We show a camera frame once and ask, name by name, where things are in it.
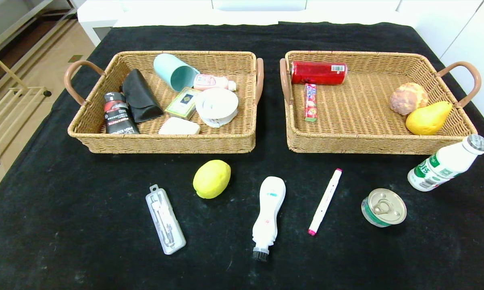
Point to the tin can with pull tab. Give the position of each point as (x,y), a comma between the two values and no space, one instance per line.
(385,207)

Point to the white milk drink bottle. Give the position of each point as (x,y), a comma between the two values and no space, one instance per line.
(443,165)

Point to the yellow lemon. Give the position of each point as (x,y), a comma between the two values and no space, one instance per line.
(211,179)

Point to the brown bread roll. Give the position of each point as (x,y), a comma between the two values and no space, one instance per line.
(407,98)

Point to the white low table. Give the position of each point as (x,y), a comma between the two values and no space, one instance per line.
(104,12)

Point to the grey metal shelf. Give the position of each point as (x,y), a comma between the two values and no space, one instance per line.
(8,24)

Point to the red soda can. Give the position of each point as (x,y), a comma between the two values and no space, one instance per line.
(316,72)

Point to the wooden wheeled rack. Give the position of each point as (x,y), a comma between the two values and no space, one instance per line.
(8,105)

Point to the yellow pear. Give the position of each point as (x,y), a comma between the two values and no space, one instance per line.
(427,119)

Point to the clear compass case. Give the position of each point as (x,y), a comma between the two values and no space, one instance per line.
(165,221)

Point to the red chewy candy stick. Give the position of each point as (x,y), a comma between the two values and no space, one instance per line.
(310,102)

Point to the white pink marker pen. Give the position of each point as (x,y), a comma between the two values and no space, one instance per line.
(325,201)

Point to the white round container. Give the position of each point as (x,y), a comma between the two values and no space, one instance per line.
(217,104)

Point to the black table cloth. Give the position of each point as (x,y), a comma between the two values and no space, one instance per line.
(104,241)

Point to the teal plastic cup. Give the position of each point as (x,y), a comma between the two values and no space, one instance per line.
(173,72)

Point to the white soap bar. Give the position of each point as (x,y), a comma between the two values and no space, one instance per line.
(179,127)

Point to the wicker basket holding food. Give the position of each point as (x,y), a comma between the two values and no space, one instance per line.
(358,108)

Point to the white electric brush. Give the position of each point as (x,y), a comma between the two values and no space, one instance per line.
(270,205)

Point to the pink lotion bottle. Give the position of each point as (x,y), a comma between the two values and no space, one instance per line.
(209,82)

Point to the wicker basket holding toiletries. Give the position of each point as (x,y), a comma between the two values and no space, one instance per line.
(165,143)

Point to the black glasses case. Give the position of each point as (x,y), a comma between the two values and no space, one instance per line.
(139,96)

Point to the black facial cleanser tube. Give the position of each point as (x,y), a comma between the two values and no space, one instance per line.
(119,119)

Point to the white cabinet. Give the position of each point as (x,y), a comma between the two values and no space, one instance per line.
(467,40)

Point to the green gold card box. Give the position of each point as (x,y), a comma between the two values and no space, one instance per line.
(183,102)

